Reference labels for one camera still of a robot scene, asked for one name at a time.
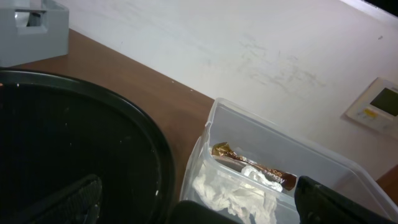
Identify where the black rectangular tray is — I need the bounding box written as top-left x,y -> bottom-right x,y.
167,200 -> 239,224

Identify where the brown snack wrapper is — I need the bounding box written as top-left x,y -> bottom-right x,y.
211,142 -> 297,191

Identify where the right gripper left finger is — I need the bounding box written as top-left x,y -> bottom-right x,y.
18,174 -> 103,223

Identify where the white wall control panel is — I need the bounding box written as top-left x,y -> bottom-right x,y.
345,78 -> 397,139

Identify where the round black tray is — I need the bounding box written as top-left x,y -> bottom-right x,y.
1,69 -> 175,223

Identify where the white tissue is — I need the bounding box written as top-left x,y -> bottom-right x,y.
192,166 -> 277,223

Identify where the clear plastic bin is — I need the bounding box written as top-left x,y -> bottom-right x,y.
180,98 -> 397,223

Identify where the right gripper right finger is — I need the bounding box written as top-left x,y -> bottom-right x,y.
294,176 -> 396,224

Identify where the grey dishwasher rack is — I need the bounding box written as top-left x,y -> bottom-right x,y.
1,1 -> 69,67

